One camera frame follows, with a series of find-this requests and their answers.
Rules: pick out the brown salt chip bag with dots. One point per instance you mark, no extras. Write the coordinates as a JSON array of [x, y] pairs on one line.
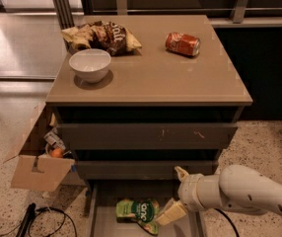
[[108, 36]]

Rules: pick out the grey top drawer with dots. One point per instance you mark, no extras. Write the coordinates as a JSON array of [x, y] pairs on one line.
[[147, 136]]

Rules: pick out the orange fruit in box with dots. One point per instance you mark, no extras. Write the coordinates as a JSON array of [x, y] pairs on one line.
[[57, 153]]

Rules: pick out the open cardboard box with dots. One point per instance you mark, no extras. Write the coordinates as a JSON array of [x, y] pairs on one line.
[[36, 169]]

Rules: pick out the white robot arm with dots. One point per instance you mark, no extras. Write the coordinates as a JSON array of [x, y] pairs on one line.
[[237, 189]]

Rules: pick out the white ceramic bowl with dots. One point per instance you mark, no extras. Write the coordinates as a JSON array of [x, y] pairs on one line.
[[91, 65]]

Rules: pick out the black bar on floor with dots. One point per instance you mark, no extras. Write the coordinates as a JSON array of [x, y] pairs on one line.
[[28, 217]]

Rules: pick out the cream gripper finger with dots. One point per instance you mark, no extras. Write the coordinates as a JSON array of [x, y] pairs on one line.
[[172, 211], [181, 173]]

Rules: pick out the grey drawer cabinet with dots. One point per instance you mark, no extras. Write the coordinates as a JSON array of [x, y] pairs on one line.
[[155, 85]]

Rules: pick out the grey bottom drawer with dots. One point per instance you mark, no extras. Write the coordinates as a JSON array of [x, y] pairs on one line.
[[106, 194]]

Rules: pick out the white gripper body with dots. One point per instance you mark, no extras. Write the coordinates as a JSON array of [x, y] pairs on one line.
[[187, 191]]

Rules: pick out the small packet in box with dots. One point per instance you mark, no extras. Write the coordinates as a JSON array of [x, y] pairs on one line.
[[54, 140]]

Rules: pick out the green rice chip bag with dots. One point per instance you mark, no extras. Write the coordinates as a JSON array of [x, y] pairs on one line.
[[142, 211]]

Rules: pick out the red soda can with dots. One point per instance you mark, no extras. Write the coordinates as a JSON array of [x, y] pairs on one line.
[[183, 44]]

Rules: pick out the grey drawer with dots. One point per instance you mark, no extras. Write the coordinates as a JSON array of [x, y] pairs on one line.
[[106, 194], [140, 170], [147, 136]]

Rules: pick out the grey middle drawer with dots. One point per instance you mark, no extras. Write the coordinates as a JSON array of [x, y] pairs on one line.
[[140, 170]]

